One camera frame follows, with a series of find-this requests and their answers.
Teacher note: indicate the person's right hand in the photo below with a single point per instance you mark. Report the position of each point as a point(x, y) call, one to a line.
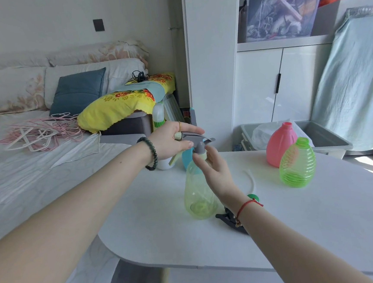
point(221, 182)

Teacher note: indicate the person's left hand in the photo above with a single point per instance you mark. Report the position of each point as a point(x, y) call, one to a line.
point(165, 141)

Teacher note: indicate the person's right thumb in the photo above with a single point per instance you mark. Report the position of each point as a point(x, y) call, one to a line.
point(198, 162)

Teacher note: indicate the person's left thumb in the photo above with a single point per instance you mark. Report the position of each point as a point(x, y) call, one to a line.
point(185, 144)

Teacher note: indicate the grey spray trigger head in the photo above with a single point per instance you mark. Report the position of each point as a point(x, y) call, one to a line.
point(195, 137)

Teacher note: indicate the yellow-green transparent spray bottle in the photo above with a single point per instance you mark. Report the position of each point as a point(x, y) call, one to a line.
point(195, 191)

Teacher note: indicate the person's right forearm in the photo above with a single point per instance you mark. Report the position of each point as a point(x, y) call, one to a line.
point(280, 242)

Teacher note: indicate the person's left forearm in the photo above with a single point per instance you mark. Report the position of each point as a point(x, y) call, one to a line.
point(66, 222)

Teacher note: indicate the blue bottle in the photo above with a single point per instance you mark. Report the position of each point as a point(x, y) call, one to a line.
point(187, 159)

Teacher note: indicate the clear plastic container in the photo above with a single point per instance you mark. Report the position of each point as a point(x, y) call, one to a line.
point(173, 110)

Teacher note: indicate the white bottle with green label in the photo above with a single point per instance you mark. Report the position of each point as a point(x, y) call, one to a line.
point(158, 116)

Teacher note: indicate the white plastic tube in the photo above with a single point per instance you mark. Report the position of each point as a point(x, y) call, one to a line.
point(248, 176)

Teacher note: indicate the grey stool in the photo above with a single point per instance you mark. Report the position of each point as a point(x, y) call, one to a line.
point(130, 126)

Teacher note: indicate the teal cloth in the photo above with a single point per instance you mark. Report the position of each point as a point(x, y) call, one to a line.
point(152, 89)

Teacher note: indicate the green bottle cap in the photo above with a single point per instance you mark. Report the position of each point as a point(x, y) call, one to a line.
point(252, 197)

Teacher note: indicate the dark blue spray trigger head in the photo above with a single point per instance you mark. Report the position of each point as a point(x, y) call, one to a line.
point(227, 222)

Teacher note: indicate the white plastic bag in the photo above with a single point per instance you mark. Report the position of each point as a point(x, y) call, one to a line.
point(260, 135)

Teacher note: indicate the pink plastic bottle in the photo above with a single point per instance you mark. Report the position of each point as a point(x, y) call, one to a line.
point(278, 148)

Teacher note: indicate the white cabinet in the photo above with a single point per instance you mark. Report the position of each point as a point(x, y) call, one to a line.
point(212, 62)

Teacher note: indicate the yellow floral pillow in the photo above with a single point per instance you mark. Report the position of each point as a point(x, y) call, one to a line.
point(105, 111)

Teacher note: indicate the white pillow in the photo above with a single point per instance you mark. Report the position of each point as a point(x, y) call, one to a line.
point(121, 70)

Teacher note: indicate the green ribbed plastic bottle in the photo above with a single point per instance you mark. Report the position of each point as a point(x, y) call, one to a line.
point(298, 169)

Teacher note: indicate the blue cushion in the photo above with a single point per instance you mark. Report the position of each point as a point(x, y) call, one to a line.
point(76, 92)

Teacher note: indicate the pile of pink hangers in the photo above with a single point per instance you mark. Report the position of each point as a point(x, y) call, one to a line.
point(65, 130)

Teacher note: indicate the white oval table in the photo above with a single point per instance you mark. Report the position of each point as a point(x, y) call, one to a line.
point(310, 220)

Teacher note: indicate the grey plastic bin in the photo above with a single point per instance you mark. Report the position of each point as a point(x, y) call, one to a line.
point(323, 137)

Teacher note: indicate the white clothes hanger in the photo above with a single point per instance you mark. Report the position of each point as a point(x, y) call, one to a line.
point(36, 139)

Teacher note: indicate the clear plastic storage box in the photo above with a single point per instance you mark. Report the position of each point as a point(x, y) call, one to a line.
point(279, 11)

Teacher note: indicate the bed with white sheet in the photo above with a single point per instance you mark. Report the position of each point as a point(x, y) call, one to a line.
point(20, 180)

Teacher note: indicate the light blue covered mattress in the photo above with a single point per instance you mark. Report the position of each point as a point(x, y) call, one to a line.
point(354, 82)

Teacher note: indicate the black wall switch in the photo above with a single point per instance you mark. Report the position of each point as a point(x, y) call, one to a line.
point(99, 25)

